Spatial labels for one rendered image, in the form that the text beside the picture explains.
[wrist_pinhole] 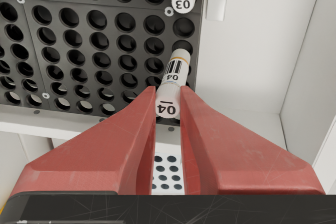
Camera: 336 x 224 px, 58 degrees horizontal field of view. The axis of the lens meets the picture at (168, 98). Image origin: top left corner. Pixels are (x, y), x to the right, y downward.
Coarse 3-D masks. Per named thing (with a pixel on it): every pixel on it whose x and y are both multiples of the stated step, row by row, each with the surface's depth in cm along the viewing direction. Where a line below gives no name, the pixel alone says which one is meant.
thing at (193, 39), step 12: (168, 36) 19; (180, 36) 19; (192, 36) 18; (168, 48) 19; (192, 48) 19; (168, 60) 20; (192, 60) 19; (192, 72) 20; (192, 84) 20; (168, 120) 23
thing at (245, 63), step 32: (256, 0) 23; (288, 0) 22; (224, 32) 25; (256, 32) 24; (288, 32) 24; (224, 64) 26; (256, 64) 26; (288, 64) 25; (32, 96) 30; (224, 96) 28; (256, 96) 28; (0, 128) 27; (32, 128) 26; (64, 128) 26; (160, 128) 26; (256, 128) 27
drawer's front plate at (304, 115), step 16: (320, 0) 21; (320, 16) 21; (320, 32) 21; (304, 48) 24; (320, 48) 20; (304, 64) 23; (320, 64) 20; (304, 80) 23; (320, 80) 20; (288, 96) 26; (304, 96) 22; (320, 96) 19; (288, 112) 26; (304, 112) 22; (320, 112) 19; (288, 128) 25; (304, 128) 21; (320, 128) 19; (288, 144) 25; (304, 144) 21; (320, 144) 18; (304, 160) 21; (320, 160) 19; (320, 176) 20
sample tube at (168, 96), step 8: (176, 56) 15; (184, 56) 15; (168, 64) 15; (176, 64) 14; (184, 64) 15; (168, 72) 14; (176, 72) 14; (184, 72) 14; (168, 80) 13; (176, 80) 13; (184, 80) 14; (160, 88) 13; (168, 88) 13; (176, 88) 13; (160, 96) 12; (168, 96) 12; (176, 96) 12; (160, 104) 13; (168, 104) 12; (176, 104) 12; (160, 112) 13; (168, 112) 13; (176, 112) 13
